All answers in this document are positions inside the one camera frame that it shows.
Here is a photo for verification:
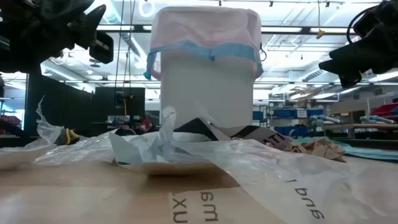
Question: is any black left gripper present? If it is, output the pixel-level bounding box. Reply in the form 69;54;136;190
0;0;107;74

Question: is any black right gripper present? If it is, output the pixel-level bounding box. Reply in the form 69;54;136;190
318;0;398;76

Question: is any brown paper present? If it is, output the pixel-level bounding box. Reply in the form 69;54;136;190
299;136;348;164

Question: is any black printed card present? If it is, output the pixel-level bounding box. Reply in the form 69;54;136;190
231;124;300;153

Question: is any pink bag with blue drawstring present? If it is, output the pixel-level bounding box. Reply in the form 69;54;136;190
143;5;265;81

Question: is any clear plastic wrap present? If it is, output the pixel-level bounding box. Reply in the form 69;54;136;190
0;95;119;170

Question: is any white plastic bag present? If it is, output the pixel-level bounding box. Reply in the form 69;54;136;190
108;105;218;166

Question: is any white plastic trash bin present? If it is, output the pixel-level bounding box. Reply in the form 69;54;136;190
159;49;255;129

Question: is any black and white card wrapper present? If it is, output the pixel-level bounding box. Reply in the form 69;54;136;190
173;117;231;142

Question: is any blue storage bin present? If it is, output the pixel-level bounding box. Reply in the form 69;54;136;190
272;108;300;119
306;108;325;118

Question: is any red cloth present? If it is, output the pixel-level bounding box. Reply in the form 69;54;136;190
369;103;398;118

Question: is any pale grey roll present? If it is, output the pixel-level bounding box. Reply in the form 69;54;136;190
359;115;389;125

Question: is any dark partition panel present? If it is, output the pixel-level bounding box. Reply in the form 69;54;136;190
24;73;96;138

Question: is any black and yellow work glove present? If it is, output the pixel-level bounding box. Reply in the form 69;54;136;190
55;127;81;146

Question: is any person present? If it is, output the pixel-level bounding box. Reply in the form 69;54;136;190
139;116;154;133

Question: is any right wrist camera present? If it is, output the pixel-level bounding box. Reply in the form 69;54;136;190
338;73;363;90

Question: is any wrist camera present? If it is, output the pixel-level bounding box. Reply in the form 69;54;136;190
89;30;114;65
338;73;363;90

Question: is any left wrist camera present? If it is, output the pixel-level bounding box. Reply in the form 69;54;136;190
89;30;114;65

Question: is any hanging black cable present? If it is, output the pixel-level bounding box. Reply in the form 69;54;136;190
123;0;137;94
114;0;125;91

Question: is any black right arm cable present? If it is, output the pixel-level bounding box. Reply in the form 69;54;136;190
346;5;385;44

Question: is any yellow hanging cord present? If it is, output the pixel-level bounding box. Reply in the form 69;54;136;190
315;0;326;40

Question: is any black aluminium table frame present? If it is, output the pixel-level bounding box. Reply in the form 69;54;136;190
0;134;398;148

